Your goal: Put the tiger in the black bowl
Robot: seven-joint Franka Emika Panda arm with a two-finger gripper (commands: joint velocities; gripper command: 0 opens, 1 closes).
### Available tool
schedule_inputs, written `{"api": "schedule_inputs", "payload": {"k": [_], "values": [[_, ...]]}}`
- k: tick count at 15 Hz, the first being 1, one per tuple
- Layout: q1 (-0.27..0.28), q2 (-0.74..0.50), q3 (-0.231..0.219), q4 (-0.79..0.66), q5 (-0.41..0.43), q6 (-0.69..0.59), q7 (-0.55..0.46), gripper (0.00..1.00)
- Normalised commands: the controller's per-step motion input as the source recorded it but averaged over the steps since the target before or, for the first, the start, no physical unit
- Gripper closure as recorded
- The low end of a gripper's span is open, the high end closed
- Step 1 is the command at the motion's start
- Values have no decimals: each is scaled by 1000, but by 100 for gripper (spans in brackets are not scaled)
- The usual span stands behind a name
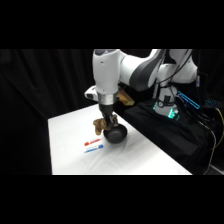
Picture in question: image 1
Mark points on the striped tiger plush toy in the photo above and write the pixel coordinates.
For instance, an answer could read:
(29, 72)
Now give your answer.
(104, 123)

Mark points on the black curtain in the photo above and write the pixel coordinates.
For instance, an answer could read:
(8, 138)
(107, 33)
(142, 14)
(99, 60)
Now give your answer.
(43, 100)

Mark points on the black robot stand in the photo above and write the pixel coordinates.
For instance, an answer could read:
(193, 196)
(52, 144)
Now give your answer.
(173, 140)

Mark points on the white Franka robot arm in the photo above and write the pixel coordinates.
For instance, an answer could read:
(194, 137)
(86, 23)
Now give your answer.
(150, 71)

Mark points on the red capped marker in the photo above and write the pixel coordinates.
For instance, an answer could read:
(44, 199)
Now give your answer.
(92, 142)

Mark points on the blue capped marker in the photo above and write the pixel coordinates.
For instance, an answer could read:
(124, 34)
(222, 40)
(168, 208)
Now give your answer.
(93, 148)

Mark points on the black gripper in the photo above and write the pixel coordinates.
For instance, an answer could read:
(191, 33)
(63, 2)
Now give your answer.
(107, 110)

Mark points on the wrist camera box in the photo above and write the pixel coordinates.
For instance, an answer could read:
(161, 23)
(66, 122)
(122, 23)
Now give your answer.
(124, 97)

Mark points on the blue lit device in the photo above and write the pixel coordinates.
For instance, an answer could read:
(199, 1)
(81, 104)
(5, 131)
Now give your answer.
(188, 99)

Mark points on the black bowl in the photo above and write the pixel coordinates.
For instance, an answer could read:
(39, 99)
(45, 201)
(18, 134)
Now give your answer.
(116, 134)

